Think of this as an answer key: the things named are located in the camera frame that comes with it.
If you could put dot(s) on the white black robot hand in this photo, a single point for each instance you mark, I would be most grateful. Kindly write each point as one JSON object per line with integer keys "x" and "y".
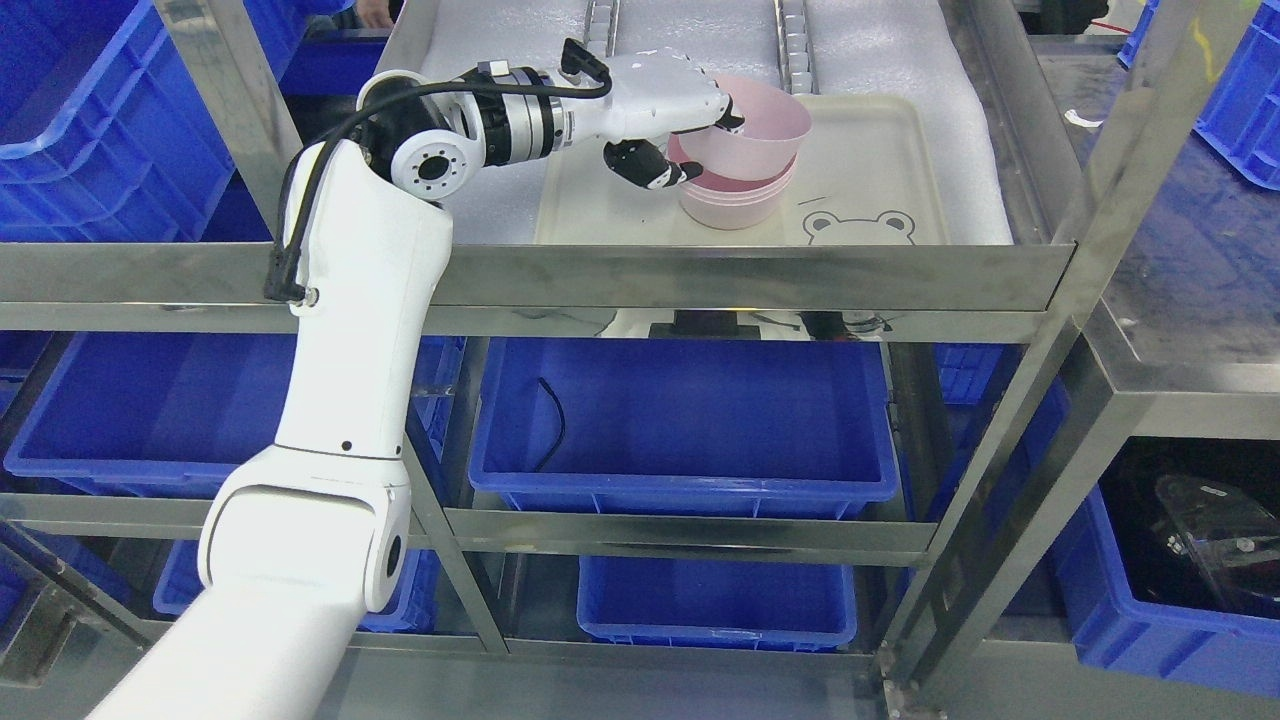
{"x": 647, "y": 96}

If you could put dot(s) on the pink plastic bowl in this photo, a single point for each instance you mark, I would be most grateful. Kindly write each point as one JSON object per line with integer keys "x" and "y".
{"x": 775, "y": 126}

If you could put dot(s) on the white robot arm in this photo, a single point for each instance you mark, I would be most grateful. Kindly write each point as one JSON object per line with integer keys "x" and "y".
{"x": 308, "y": 536}

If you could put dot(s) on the blue bin middle lower shelf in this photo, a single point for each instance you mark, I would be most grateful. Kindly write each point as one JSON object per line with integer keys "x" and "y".
{"x": 713, "y": 428}

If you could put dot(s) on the blue bin shelf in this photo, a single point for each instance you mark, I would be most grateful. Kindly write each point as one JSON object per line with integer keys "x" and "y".
{"x": 166, "y": 415}
{"x": 713, "y": 428}

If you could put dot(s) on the steel shelf rack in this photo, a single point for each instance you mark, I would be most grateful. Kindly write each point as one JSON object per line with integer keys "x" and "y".
{"x": 1072, "y": 224}

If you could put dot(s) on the blue bin left lower shelf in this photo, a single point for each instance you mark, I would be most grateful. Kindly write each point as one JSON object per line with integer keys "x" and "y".
{"x": 166, "y": 415}

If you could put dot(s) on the stacked pink bowls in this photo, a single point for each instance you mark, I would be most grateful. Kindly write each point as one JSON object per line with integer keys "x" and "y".
{"x": 731, "y": 204}

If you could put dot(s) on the cream bear tray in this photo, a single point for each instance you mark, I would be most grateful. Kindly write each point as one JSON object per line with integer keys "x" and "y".
{"x": 863, "y": 177}

